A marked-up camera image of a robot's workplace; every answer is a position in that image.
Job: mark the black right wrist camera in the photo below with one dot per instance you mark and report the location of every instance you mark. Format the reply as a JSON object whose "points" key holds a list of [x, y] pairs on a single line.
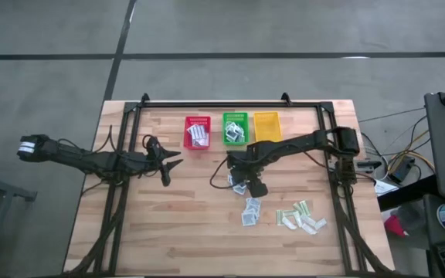
{"points": [[257, 189]]}

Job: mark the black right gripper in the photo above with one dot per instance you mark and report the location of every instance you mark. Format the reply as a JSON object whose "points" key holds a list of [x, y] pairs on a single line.
{"points": [[245, 166]]}

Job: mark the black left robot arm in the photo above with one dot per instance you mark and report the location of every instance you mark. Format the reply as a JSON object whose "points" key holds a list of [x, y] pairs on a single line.
{"points": [[75, 156]]}

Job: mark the green plastic basket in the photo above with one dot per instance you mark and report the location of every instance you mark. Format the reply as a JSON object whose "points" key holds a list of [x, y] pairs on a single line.
{"points": [[243, 117]]}

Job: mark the red bag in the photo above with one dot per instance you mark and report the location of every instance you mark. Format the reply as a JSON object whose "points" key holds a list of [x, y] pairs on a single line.
{"points": [[394, 226]]}

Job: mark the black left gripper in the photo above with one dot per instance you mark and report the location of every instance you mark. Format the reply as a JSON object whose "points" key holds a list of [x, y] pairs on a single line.
{"points": [[152, 158]]}

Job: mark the yellow plastic basket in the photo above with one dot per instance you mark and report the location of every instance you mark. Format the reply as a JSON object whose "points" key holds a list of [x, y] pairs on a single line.
{"points": [[267, 127]]}

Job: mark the white paper sheet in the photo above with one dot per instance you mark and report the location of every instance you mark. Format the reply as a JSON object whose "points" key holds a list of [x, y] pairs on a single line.
{"points": [[385, 188]]}

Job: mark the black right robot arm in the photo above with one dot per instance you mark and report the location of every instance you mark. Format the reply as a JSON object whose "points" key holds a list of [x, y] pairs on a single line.
{"points": [[307, 143]]}

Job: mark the red plastic basket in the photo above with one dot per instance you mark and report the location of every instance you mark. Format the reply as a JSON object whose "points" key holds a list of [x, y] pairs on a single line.
{"points": [[197, 119]]}

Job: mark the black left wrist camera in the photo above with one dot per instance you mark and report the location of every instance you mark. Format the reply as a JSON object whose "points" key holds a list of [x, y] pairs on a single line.
{"points": [[165, 175]]}

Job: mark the black metal table frame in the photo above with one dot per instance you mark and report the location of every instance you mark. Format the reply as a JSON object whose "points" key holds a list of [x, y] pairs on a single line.
{"points": [[226, 104]]}

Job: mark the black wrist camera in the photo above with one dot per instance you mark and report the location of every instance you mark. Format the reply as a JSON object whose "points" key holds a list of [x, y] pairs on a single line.
{"points": [[257, 189], [165, 175]]}

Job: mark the black power adapter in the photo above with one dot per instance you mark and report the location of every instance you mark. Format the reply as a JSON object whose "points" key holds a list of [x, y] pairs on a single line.
{"points": [[400, 170]]}

